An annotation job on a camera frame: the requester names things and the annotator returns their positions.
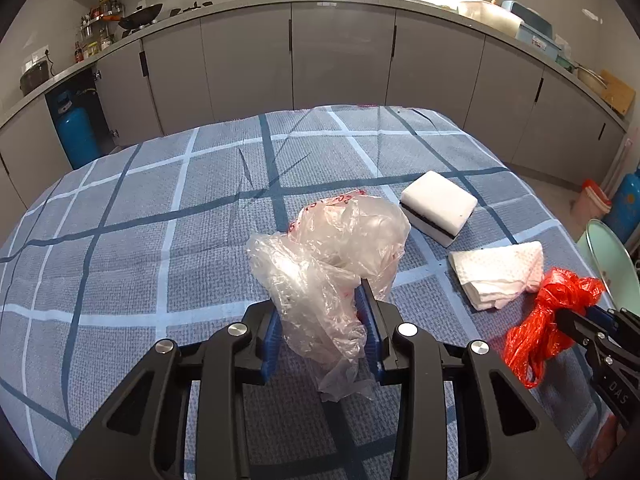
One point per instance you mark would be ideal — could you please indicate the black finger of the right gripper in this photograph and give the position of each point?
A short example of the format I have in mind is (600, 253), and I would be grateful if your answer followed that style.
(597, 343)

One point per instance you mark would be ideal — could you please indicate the white plastic container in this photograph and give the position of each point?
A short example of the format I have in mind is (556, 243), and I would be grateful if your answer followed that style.
(491, 15)

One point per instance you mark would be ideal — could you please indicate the white folded paper towel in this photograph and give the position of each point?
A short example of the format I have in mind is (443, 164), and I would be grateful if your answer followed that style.
(493, 277)

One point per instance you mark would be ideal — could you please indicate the dark rice cooker pot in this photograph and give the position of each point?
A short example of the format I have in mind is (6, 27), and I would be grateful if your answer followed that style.
(35, 76)

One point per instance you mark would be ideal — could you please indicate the white black sponge block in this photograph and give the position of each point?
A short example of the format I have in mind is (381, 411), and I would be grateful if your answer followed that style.
(437, 207)

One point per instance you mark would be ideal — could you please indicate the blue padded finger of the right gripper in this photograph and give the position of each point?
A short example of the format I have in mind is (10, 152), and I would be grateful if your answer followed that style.
(604, 318)

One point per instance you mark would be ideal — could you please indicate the clear white plastic bag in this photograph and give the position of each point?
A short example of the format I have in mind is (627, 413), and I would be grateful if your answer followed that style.
(311, 274)

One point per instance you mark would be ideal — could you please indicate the pink bucket red lid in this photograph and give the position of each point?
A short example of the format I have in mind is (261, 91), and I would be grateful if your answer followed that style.
(591, 203)

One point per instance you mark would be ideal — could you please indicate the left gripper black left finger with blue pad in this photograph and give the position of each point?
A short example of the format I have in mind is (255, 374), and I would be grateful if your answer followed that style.
(139, 432)

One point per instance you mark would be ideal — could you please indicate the mint green enamel basin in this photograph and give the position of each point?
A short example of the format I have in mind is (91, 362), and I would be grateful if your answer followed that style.
(607, 256)

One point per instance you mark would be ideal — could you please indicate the beige pot on counter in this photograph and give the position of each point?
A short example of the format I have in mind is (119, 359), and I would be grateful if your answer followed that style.
(591, 79)

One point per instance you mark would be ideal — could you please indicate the wooden cutting board right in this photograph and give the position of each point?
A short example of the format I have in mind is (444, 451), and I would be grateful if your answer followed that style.
(617, 94)

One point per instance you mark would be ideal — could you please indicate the red plastic bag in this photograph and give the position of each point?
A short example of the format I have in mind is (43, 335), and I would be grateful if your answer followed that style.
(530, 345)

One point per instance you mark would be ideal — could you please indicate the spice rack with bottles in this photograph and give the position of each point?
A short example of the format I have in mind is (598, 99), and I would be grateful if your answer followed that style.
(97, 29)

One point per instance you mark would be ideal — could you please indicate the blue gas cylinder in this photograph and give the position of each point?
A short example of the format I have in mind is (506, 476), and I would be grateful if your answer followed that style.
(624, 215)
(75, 131)

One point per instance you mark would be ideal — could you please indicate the grey kitchen cabinet run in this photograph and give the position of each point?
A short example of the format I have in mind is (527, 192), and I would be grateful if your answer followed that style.
(245, 57)

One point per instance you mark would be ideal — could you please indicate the black wok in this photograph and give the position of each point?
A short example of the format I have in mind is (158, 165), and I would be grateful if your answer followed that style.
(140, 18)

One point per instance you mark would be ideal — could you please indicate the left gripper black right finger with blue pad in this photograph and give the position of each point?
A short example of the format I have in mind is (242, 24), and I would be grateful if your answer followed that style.
(503, 433)

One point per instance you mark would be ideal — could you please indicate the blue dish rack box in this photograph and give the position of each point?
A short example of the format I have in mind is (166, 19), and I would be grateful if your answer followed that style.
(534, 30)

